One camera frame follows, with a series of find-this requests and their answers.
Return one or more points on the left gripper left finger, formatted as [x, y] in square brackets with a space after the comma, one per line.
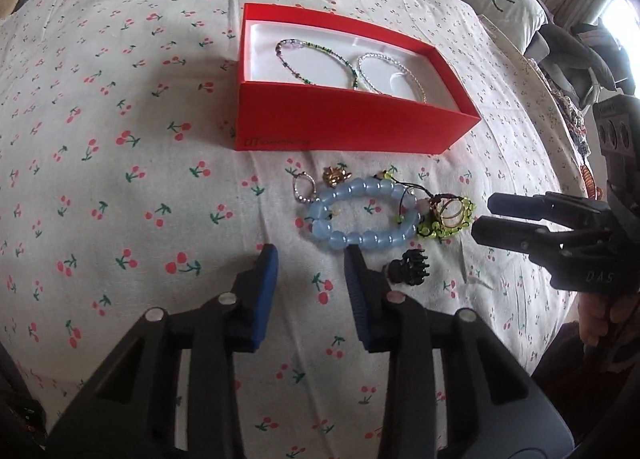
[254, 290]

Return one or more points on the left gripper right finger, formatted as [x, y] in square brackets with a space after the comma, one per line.
[367, 292]

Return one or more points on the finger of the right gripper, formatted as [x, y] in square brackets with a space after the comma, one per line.
[530, 238]
[558, 207]

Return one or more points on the black hair claw clip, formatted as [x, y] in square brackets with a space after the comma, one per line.
[410, 270]

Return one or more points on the gold wire ring ornament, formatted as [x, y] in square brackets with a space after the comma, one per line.
[449, 210]

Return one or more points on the green beaded cord charm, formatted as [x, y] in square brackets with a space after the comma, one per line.
[434, 215]

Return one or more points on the red jewelry box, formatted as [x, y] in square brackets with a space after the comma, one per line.
[299, 100]

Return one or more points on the right hand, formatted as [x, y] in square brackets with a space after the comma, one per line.
[596, 312]

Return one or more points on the gold flower earring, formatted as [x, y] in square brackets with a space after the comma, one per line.
[334, 175]

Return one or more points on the cherry print bed sheet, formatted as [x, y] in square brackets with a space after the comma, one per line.
[121, 190]

